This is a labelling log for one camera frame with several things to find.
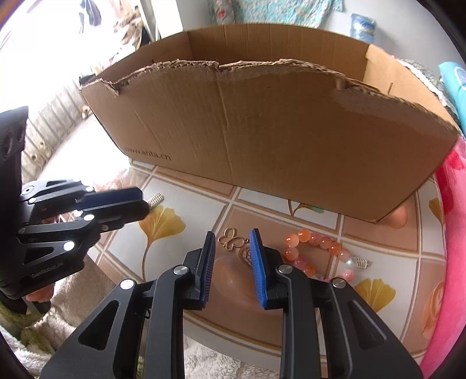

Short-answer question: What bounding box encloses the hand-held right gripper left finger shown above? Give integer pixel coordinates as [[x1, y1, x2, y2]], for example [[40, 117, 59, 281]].
[[40, 231, 216, 379]]

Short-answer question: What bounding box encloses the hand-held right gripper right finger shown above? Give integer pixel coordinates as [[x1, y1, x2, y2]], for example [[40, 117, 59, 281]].
[[248, 228, 423, 379]]

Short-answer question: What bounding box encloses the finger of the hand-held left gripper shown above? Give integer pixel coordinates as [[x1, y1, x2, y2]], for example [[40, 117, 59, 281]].
[[75, 203, 151, 231], [76, 187, 143, 212]]

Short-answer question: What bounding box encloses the gold butterfly pendant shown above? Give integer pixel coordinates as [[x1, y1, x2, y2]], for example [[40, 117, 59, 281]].
[[218, 228, 251, 253]]

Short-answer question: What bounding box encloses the orange bead bracelet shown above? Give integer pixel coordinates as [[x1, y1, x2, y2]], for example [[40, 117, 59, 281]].
[[283, 229, 355, 282]]

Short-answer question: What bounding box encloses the brown cardboard box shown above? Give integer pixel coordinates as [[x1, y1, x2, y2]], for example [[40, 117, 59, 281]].
[[79, 25, 460, 224]]

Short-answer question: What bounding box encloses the person's left hand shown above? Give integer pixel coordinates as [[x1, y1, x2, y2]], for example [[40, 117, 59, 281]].
[[25, 282, 55, 304]]

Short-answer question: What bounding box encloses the ginkgo leaf tiled tablecloth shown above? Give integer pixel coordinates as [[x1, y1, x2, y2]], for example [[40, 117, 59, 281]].
[[84, 160, 452, 369]]

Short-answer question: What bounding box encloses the white fleece robe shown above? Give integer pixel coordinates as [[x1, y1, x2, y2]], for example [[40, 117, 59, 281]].
[[0, 273, 285, 379]]

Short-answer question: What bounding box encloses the balcony railing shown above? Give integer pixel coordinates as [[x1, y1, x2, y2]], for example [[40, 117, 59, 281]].
[[22, 73, 110, 172]]

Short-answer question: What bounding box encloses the pile of bedding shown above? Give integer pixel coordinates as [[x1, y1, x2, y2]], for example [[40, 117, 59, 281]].
[[109, 7, 153, 62]]

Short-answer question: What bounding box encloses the pink blanket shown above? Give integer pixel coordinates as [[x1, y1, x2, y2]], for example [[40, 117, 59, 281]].
[[419, 140, 466, 369]]

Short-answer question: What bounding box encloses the grey lace pillow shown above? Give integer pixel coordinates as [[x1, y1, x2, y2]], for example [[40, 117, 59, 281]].
[[398, 58, 456, 121]]

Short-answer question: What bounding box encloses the blue cartoon pillow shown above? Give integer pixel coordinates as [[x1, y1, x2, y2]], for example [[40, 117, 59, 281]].
[[438, 61, 466, 110]]

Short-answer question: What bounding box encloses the floral wall cloth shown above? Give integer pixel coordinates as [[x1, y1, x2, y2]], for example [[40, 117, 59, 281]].
[[207, 0, 345, 30]]

